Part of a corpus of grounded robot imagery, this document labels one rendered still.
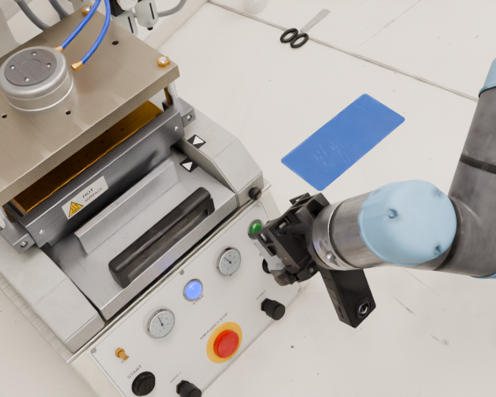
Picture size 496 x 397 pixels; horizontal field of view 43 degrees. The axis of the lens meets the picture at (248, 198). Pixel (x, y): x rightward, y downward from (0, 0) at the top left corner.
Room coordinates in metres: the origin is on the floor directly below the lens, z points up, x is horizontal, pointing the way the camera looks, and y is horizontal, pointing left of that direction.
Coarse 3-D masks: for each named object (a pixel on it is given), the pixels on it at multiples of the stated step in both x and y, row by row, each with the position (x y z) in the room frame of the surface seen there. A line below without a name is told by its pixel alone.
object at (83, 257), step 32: (128, 192) 0.46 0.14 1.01; (160, 192) 0.48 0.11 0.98; (192, 192) 0.48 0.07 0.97; (224, 192) 0.48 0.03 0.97; (96, 224) 0.42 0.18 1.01; (128, 224) 0.44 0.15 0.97; (192, 224) 0.43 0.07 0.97; (64, 256) 0.41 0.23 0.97; (96, 256) 0.40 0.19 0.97; (160, 256) 0.39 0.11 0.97; (96, 288) 0.36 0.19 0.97; (128, 288) 0.36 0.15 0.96
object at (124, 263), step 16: (208, 192) 0.45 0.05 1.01; (176, 208) 0.43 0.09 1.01; (192, 208) 0.43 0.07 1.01; (208, 208) 0.44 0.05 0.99; (160, 224) 0.41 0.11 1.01; (176, 224) 0.41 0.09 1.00; (144, 240) 0.39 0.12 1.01; (160, 240) 0.40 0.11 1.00; (128, 256) 0.37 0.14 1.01; (144, 256) 0.38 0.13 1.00; (112, 272) 0.36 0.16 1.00; (128, 272) 0.36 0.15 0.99
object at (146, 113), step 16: (144, 112) 0.55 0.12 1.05; (160, 112) 0.55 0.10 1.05; (112, 128) 0.53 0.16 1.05; (128, 128) 0.53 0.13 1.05; (96, 144) 0.51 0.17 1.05; (112, 144) 0.51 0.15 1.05; (80, 160) 0.49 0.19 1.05; (96, 160) 0.48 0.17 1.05; (48, 176) 0.47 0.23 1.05; (64, 176) 0.47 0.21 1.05; (32, 192) 0.45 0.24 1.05; (48, 192) 0.44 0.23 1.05; (16, 208) 0.46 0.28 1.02; (32, 208) 0.43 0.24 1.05
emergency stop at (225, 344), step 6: (228, 330) 0.36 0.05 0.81; (222, 336) 0.35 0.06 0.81; (228, 336) 0.35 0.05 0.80; (234, 336) 0.35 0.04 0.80; (216, 342) 0.35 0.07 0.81; (222, 342) 0.35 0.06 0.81; (228, 342) 0.35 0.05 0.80; (234, 342) 0.35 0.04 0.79; (216, 348) 0.34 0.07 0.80; (222, 348) 0.34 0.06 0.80; (228, 348) 0.34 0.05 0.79; (234, 348) 0.34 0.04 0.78; (222, 354) 0.33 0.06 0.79; (228, 354) 0.34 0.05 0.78
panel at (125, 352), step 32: (256, 256) 0.44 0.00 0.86; (160, 288) 0.38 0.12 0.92; (224, 288) 0.40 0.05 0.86; (256, 288) 0.41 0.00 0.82; (288, 288) 0.43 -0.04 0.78; (128, 320) 0.34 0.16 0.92; (192, 320) 0.36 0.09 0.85; (224, 320) 0.37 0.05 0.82; (256, 320) 0.38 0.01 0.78; (96, 352) 0.31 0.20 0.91; (128, 352) 0.31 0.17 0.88; (160, 352) 0.32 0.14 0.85; (192, 352) 0.33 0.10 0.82; (128, 384) 0.29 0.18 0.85; (160, 384) 0.29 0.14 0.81
